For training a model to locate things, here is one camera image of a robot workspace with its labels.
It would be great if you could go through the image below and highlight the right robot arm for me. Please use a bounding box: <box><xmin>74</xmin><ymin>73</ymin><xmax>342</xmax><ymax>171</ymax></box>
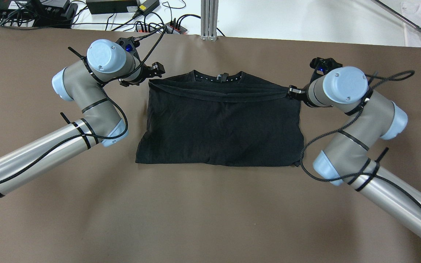
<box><xmin>288</xmin><ymin>66</ymin><xmax>421</xmax><ymax>238</ymax></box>

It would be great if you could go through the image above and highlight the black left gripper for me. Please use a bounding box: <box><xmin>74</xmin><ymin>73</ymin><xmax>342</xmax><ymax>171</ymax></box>
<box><xmin>119</xmin><ymin>62</ymin><xmax>166</xmax><ymax>87</ymax></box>

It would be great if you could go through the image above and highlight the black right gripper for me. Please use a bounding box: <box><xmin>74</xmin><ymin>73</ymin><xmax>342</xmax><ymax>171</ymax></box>
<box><xmin>286</xmin><ymin>83</ymin><xmax>315</xmax><ymax>108</ymax></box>

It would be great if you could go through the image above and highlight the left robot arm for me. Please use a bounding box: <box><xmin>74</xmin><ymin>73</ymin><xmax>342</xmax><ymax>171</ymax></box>
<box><xmin>0</xmin><ymin>37</ymin><xmax>165</xmax><ymax>198</ymax></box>

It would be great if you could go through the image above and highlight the black printed t-shirt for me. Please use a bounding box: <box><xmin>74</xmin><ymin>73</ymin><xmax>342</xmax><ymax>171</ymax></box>
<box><xmin>136</xmin><ymin>70</ymin><xmax>304</xmax><ymax>167</ymax></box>

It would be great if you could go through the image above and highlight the black power adapter brick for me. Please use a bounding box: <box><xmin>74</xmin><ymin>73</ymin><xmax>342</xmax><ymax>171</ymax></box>
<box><xmin>86</xmin><ymin>0</ymin><xmax>140</xmax><ymax>15</ymax></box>

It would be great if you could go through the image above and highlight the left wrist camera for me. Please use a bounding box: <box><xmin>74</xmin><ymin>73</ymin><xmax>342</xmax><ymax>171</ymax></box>
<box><xmin>115</xmin><ymin>37</ymin><xmax>140</xmax><ymax>59</ymax></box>

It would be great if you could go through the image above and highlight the brown table mat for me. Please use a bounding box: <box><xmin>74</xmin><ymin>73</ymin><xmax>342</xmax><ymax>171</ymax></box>
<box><xmin>0</xmin><ymin>28</ymin><xmax>421</xmax><ymax>263</ymax></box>

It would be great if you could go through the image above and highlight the metal rod with hook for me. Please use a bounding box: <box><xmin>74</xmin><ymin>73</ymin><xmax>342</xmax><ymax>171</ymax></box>
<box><xmin>372</xmin><ymin>0</ymin><xmax>421</xmax><ymax>33</ymax></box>

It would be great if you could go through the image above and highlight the black mini computer red logo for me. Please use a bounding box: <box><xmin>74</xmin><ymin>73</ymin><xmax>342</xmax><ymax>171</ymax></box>
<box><xmin>0</xmin><ymin>0</ymin><xmax>79</xmax><ymax>29</ymax></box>

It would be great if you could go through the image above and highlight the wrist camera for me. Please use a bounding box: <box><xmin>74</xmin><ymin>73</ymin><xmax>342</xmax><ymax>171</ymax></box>
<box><xmin>115</xmin><ymin>37</ymin><xmax>140</xmax><ymax>59</ymax></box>
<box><xmin>309</xmin><ymin>57</ymin><xmax>344</xmax><ymax>81</ymax></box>

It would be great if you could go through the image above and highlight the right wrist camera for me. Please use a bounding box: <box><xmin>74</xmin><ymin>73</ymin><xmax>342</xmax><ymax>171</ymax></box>
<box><xmin>309</xmin><ymin>57</ymin><xmax>344</xmax><ymax>81</ymax></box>

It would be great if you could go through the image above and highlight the aluminium vertical post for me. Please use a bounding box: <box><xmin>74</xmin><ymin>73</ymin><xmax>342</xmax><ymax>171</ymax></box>
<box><xmin>200</xmin><ymin>0</ymin><xmax>219</xmax><ymax>42</ymax></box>

